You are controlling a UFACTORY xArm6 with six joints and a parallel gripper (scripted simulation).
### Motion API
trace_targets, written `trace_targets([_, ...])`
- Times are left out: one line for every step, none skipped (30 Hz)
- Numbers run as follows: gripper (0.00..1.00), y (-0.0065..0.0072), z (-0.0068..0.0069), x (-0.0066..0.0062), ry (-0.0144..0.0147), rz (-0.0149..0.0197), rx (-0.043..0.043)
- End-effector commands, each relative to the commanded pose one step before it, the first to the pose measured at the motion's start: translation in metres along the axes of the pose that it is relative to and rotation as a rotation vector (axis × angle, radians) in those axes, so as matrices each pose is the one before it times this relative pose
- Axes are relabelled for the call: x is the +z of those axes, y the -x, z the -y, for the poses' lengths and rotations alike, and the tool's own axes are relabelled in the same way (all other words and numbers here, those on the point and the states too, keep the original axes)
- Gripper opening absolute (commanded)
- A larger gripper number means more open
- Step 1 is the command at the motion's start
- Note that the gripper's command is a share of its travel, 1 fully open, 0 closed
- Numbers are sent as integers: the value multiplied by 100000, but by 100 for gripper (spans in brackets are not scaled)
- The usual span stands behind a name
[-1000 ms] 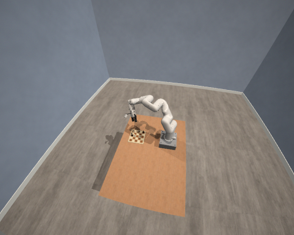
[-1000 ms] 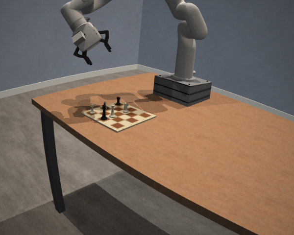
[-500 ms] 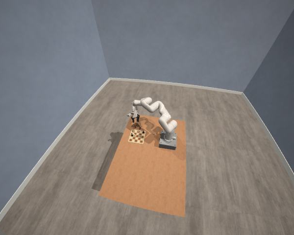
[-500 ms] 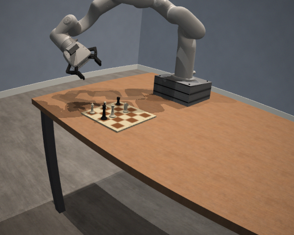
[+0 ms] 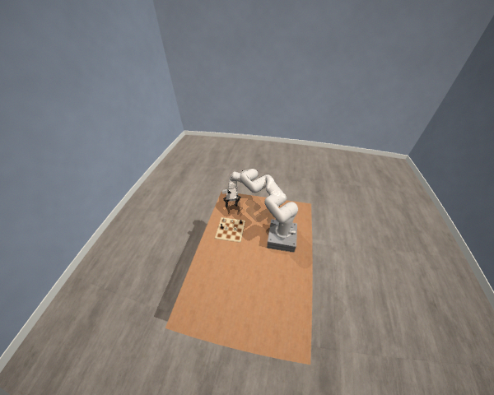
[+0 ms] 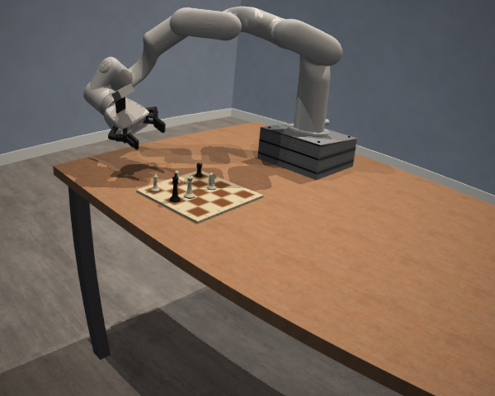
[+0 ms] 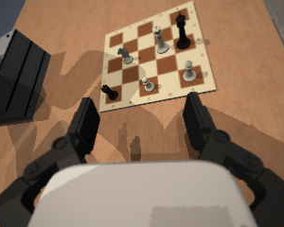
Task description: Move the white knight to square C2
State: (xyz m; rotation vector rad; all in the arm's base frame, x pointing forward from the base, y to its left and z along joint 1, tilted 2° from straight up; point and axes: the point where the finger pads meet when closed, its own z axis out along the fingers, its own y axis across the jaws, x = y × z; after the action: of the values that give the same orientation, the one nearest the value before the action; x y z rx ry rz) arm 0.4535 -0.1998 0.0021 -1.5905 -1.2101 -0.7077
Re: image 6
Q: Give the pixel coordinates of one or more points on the black chess king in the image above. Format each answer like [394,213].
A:
[175,197]

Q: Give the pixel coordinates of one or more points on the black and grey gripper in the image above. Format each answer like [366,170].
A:
[131,119]

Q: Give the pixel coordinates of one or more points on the brown and cream chessboard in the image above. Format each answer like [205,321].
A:
[206,204]

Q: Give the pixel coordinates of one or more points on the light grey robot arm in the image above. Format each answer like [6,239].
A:
[318,51]

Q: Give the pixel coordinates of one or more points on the black chess rook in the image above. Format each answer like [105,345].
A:
[199,167]

